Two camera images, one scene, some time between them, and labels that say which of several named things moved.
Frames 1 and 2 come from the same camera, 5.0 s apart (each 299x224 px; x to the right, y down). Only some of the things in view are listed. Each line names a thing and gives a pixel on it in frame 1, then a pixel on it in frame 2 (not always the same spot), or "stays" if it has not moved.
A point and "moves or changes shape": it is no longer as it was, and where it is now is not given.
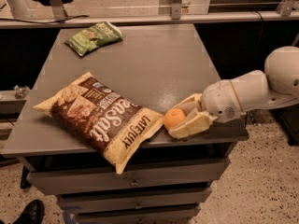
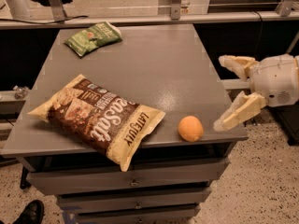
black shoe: x=33 y=214 stays
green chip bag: x=98 y=35 stays
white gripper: x=219 y=101 to x=275 y=79
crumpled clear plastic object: x=21 y=91 stays
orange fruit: x=173 y=118 moves or changes shape
